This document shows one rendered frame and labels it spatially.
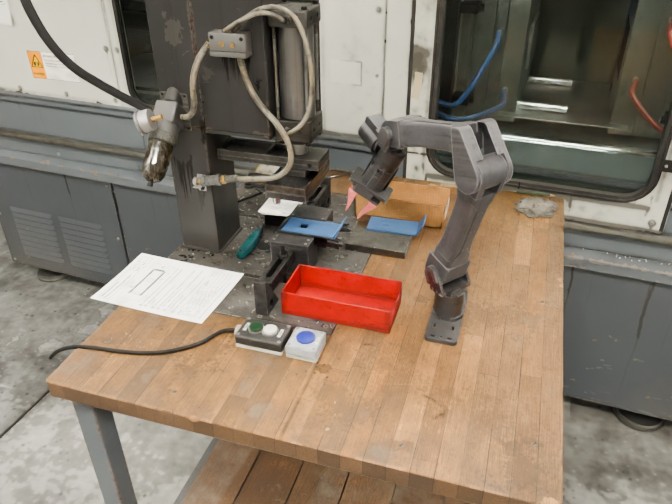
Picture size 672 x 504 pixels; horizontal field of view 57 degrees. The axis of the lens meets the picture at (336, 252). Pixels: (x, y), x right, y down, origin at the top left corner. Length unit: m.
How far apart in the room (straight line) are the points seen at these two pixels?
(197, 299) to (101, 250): 1.55
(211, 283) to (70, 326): 1.59
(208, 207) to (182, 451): 1.06
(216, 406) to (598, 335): 1.47
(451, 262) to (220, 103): 0.63
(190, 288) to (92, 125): 1.29
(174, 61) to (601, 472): 1.87
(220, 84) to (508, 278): 0.82
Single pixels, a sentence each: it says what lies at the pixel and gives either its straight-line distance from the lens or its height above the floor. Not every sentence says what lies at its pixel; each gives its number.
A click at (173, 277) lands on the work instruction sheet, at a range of 1.59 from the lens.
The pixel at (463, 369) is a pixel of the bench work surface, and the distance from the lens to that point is 1.30.
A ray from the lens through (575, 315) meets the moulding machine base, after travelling 2.28.
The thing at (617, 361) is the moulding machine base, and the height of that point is 0.30.
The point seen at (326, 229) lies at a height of 0.99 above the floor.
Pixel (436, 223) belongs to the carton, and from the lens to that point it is 1.75.
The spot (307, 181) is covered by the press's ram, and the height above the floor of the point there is 1.14.
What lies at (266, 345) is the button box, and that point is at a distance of 1.31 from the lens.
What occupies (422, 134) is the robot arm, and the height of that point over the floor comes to 1.30.
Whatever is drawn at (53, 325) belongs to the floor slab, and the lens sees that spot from 3.10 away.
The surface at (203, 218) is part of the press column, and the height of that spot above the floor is 1.00.
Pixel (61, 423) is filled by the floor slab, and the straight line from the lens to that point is 2.61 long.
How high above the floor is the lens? 1.77
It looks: 32 degrees down
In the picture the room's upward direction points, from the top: straight up
